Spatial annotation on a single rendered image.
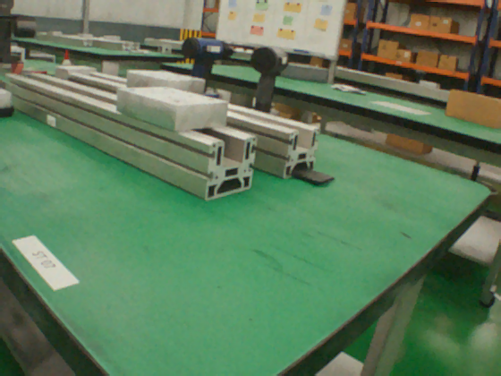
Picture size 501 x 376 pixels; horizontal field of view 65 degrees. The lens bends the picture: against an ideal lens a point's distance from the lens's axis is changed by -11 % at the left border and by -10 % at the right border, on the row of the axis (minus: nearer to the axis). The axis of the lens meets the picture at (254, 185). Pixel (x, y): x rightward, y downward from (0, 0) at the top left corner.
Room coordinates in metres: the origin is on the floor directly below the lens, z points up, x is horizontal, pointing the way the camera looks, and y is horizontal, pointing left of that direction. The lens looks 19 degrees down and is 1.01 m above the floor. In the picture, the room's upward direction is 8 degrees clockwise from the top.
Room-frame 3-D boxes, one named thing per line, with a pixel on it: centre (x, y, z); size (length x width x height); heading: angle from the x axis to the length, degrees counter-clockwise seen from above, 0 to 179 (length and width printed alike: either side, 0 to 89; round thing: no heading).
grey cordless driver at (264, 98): (1.04, 0.00, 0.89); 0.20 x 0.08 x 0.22; 165
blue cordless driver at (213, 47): (1.21, 0.17, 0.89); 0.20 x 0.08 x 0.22; 144
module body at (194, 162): (0.85, 0.36, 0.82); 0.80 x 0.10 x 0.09; 53
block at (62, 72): (1.25, 0.61, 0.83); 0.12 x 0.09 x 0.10; 143
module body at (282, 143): (1.00, 0.24, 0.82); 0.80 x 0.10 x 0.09; 53
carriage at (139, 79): (1.00, 0.24, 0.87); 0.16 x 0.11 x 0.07; 53
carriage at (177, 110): (0.70, 0.16, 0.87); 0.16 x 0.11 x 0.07; 53
